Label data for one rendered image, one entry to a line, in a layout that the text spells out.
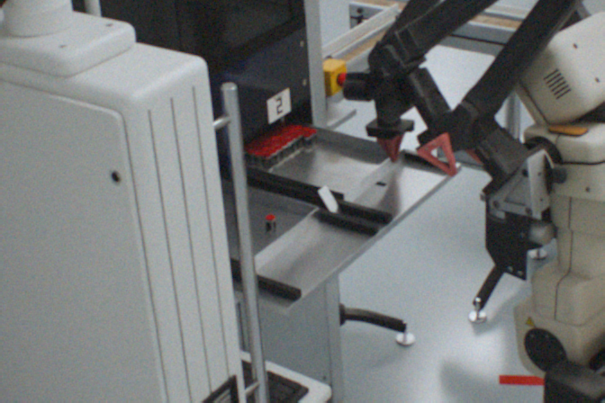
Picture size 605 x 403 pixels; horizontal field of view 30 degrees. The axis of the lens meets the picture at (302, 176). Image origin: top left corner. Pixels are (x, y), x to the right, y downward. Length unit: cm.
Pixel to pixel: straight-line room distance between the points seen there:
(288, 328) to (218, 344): 122
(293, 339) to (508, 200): 115
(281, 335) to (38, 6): 155
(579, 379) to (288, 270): 62
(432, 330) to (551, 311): 138
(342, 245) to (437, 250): 166
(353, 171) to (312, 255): 38
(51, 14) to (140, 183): 28
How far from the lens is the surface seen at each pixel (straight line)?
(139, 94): 153
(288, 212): 254
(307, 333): 310
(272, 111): 271
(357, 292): 383
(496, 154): 202
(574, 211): 219
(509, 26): 341
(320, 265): 234
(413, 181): 265
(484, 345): 358
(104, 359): 182
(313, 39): 280
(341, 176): 267
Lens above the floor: 214
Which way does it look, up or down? 28 degrees down
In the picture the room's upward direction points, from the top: 4 degrees counter-clockwise
